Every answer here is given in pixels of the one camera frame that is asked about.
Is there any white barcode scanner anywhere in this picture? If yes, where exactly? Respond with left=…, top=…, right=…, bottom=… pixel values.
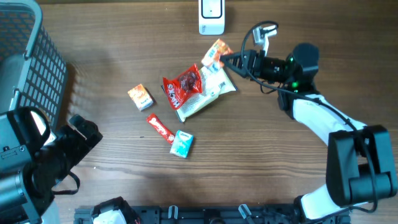
left=198, top=0, right=225, bottom=35

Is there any grey plastic mesh basket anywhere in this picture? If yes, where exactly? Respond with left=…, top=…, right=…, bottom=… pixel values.
left=1, top=0, right=68, bottom=129

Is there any black left camera cable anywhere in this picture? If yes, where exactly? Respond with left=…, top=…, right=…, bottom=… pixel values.
left=51, top=170, right=81, bottom=196

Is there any red candy bag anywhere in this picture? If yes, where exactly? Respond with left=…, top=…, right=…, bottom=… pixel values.
left=162, top=63, right=203, bottom=110

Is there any red stick sachet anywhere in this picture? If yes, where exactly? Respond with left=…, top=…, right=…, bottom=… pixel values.
left=146, top=113, right=175, bottom=144

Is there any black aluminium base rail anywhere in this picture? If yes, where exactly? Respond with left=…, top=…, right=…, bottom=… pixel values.
left=73, top=203, right=352, bottom=224

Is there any black right camera cable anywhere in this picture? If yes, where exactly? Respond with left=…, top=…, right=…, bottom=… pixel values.
left=240, top=20, right=380, bottom=215

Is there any orange small box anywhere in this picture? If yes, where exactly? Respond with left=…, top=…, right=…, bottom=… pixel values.
left=201, top=39, right=233, bottom=72
left=127, top=84, right=154, bottom=111

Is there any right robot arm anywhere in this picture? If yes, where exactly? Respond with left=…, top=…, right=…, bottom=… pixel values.
left=220, top=43, right=397, bottom=223

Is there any white cream snack bag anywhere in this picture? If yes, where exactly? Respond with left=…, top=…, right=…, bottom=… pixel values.
left=176, top=67, right=238, bottom=123

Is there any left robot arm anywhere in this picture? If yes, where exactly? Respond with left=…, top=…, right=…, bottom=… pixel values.
left=1, top=106, right=103, bottom=223

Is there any teal small box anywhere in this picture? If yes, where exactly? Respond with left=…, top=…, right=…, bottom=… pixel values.
left=170, top=130, right=194, bottom=159

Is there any black camera cable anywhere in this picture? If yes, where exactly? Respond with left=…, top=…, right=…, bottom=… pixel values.
left=240, top=20, right=380, bottom=215
left=51, top=170, right=81, bottom=196

